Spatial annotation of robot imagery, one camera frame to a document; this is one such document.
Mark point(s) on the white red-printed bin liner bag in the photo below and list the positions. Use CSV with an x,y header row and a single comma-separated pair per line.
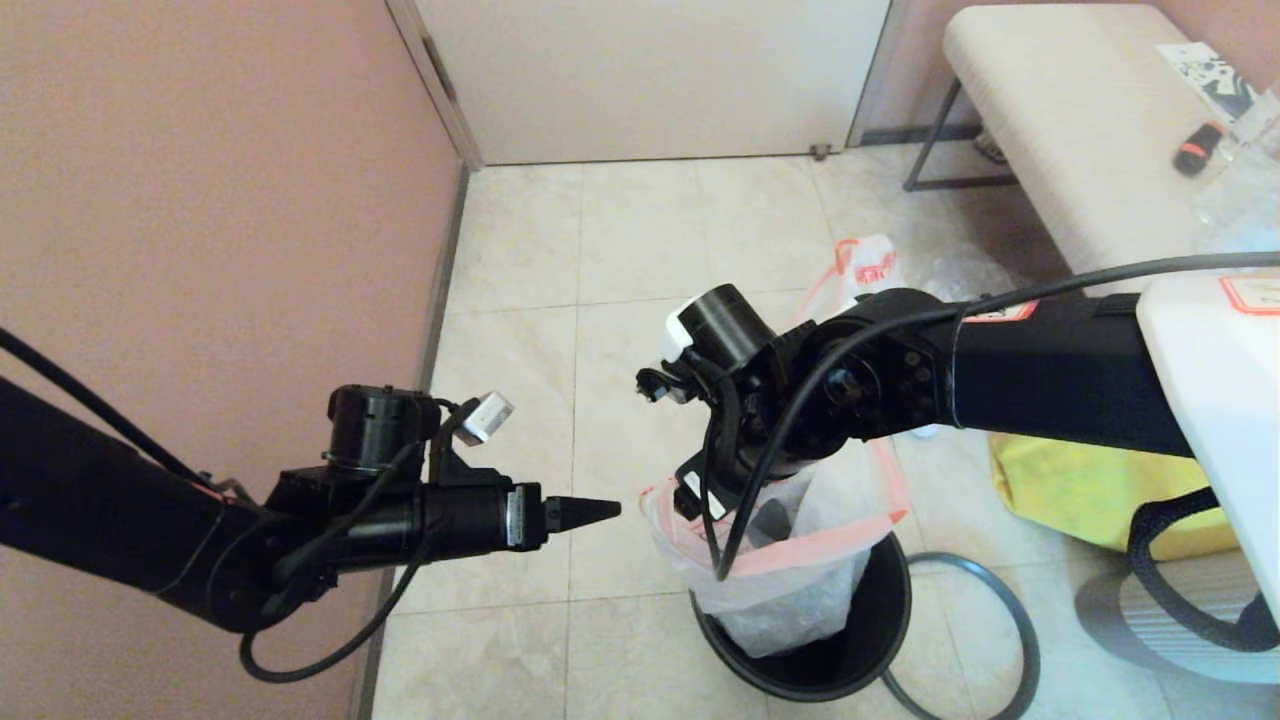
x,y
790,590

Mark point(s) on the yellow fabric tote bag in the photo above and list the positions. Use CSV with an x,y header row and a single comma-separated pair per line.
x,y
1070,490

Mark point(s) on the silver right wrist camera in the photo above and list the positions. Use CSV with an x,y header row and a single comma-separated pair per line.
x,y
662,387

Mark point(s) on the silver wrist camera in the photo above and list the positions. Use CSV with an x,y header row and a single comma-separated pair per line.
x,y
487,417
662,387

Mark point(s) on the black and white printed paper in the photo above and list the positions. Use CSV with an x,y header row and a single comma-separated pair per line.
x,y
1205,78

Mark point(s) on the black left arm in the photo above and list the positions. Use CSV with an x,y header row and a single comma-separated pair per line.
x,y
120,520

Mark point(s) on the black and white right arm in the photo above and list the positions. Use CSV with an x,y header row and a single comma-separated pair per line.
x,y
1050,370

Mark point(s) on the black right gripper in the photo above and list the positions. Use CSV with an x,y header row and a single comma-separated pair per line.
x,y
715,485

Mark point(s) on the white door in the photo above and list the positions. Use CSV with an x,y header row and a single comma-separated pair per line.
x,y
650,80

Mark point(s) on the grey ribbed robot base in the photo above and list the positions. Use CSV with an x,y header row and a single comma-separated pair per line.
x,y
1110,620

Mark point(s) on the white red plastic bag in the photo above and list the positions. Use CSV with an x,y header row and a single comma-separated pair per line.
x,y
868,262

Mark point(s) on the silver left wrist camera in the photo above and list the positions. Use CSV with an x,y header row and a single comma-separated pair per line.
x,y
487,417

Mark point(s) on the clear plastic water bottle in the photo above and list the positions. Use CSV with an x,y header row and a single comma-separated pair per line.
x,y
1240,200

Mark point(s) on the clear plastic bag with items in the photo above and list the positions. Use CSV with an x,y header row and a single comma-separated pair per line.
x,y
960,275

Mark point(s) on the beige bench with metal legs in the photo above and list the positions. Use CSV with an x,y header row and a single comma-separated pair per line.
x,y
1060,130

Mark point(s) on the black and orange marker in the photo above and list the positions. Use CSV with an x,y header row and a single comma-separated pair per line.
x,y
1195,150

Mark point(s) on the black round trash bin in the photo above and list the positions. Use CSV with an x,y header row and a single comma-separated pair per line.
x,y
870,640

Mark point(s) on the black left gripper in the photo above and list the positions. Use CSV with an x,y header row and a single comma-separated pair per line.
x,y
525,517

